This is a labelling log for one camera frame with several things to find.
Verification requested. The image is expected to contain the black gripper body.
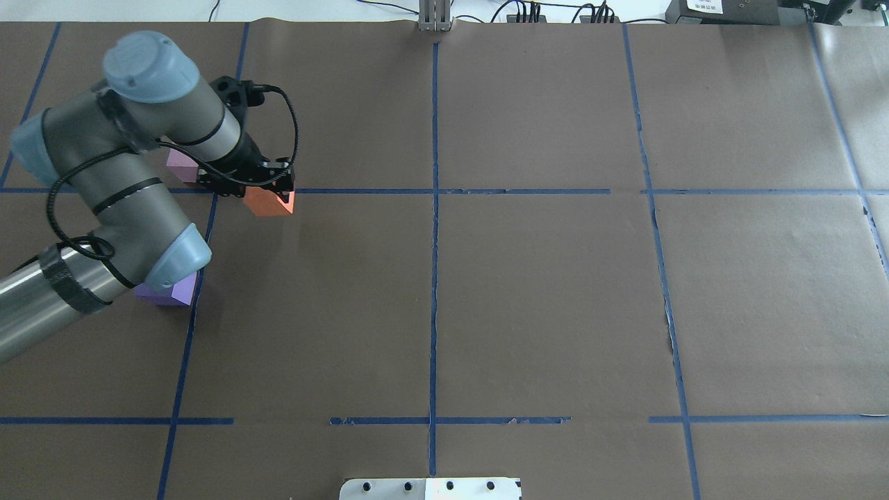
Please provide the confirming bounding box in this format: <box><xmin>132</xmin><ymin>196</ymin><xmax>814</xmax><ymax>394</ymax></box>
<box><xmin>198</xmin><ymin>136</ymin><xmax>293</xmax><ymax>195</ymax></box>

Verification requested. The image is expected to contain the orange foam block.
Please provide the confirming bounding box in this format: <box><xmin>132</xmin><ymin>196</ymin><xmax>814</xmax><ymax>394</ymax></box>
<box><xmin>242</xmin><ymin>187</ymin><xmax>295</xmax><ymax>217</ymax></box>

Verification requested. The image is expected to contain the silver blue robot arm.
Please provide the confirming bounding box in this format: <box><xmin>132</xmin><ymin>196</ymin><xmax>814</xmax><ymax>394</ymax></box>
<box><xmin>1</xmin><ymin>31</ymin><xmax>297</xmax><ymax>362</ymax></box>

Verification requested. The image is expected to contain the light pink foam block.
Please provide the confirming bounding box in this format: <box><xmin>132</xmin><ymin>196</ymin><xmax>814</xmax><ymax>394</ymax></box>
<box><xmin>166</xmin><ymin>148</ymin><xmax>198</xmax><ymax>184</ymax></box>

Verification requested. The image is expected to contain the dark purple foam block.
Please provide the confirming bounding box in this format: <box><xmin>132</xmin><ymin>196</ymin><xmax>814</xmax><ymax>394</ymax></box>
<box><xmin>133</xmin><ymin>272</ymin><xmax>197</xmax><ymax>308</ymax></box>

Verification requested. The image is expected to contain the black box on table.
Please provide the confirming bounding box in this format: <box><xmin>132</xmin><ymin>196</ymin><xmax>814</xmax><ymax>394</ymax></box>
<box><xmin>664</xmin><ymin>1</ymin><xmax>856</xmax><ymax>26</ymax></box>

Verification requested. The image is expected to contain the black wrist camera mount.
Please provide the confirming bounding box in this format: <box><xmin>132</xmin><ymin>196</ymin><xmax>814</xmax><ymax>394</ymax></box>
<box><xmin>210</xmin><ymin>76</ymin><xmax>265</xmax><ymax>128</ymax></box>

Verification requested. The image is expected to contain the aluminium frame post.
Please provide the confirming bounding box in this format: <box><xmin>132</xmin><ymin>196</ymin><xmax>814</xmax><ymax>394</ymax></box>
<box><xmin>418</xmin><ymin>0</ymin><xmax>454</xmax><ymax>33</ymax></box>

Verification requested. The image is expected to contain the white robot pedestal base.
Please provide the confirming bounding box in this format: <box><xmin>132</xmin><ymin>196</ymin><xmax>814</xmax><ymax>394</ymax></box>
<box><xmin>339</xmin><ymin>476</ymin><xmax>523</xmax><ymax>499</ymax></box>

